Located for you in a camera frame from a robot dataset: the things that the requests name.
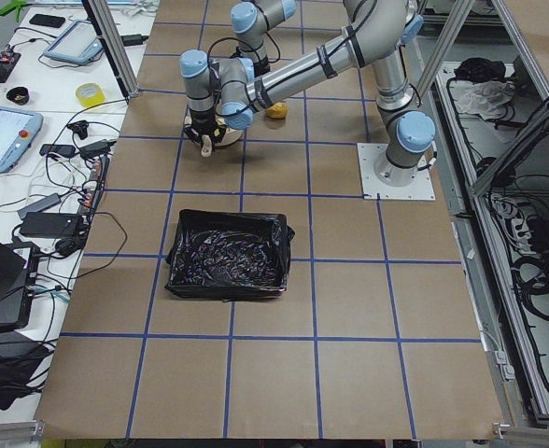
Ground blue teach pendant near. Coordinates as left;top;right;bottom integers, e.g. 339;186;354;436
0;106;44;174

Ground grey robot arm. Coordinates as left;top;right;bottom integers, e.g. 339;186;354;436
179;1;296;157
179;1;435;179

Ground yellow toy potato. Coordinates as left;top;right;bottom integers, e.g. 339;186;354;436
264;102;289;120

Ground beige hand brush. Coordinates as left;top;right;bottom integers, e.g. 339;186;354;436
201;134;213;158

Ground yellow tape roll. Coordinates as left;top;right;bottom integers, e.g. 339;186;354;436
76;82;106;108

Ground blue teach pendant far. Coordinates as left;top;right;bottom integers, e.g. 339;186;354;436
42;20;103;65

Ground black power adapter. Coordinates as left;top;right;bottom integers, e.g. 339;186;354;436
20;212;83;238

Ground blue teach pendant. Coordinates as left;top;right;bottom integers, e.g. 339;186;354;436
42;20;103;65
0;106;44;174

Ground beige plastic dustpan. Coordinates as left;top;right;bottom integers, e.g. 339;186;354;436
184;114;244;148

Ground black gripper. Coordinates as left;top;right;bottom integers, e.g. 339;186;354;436
184;114;226;147

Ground black lined trash bin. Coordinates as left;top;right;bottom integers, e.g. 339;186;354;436
165;209;295;301

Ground black laptop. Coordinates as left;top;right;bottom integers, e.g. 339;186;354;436
0;242;39;332

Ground black smartphone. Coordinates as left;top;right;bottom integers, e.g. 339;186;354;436
29;13;65;29

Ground power strip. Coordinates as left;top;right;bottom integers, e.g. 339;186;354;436
78;155;110;217

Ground aluminium frame post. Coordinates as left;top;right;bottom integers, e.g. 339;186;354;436
82;0;139;102

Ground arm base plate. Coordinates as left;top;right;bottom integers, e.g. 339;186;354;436
357;143;435;201

